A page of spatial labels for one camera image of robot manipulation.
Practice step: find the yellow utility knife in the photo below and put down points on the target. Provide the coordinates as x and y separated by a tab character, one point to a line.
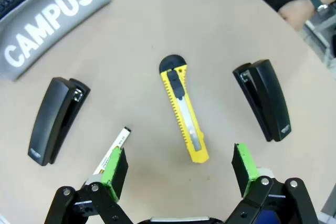
183	108

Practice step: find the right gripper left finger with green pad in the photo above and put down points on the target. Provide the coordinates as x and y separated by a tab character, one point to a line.
115	171

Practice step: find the person left hand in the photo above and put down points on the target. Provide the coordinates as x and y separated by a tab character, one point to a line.
295	11

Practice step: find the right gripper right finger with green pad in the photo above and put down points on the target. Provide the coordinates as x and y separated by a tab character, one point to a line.
244	169

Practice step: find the white marker pen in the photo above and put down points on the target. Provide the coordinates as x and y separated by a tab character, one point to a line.
119	140

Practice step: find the grey CAMPUS pencil case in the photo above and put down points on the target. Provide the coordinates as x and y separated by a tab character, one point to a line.
52	11

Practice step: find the black stapler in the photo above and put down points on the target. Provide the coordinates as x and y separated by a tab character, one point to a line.
270	98
50	119

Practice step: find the grey metal frame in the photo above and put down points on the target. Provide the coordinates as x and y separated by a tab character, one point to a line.
319	35

